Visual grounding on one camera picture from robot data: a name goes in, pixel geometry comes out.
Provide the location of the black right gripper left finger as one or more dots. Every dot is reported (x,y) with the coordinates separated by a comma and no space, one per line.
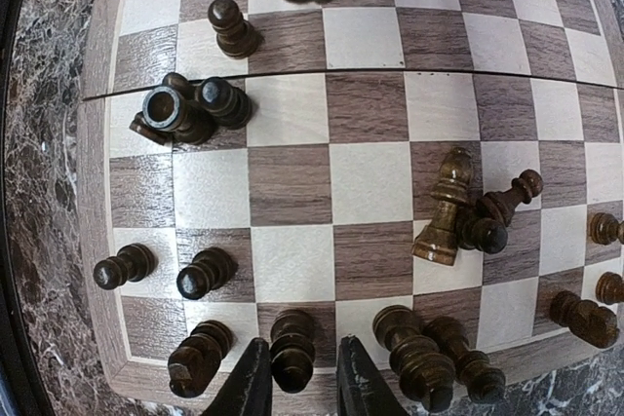
(248,389)

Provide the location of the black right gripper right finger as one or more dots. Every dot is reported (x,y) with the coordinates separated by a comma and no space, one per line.
(361,389)

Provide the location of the dark chess queen piece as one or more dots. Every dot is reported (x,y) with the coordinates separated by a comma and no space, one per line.
(425,374)

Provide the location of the dark chess king piece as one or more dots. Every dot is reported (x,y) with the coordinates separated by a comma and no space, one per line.
(437,242)

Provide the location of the dark chess pawn corner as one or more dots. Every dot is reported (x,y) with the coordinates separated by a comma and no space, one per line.
(605,229)

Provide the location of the dark chess bishop piece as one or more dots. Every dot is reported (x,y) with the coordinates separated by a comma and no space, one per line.
(484,382)

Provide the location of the pile of dark chess pieces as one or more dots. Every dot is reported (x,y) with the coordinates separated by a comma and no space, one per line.
(178,111)

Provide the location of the wooden chess board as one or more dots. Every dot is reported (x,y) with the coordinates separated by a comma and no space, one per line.
(316,202)

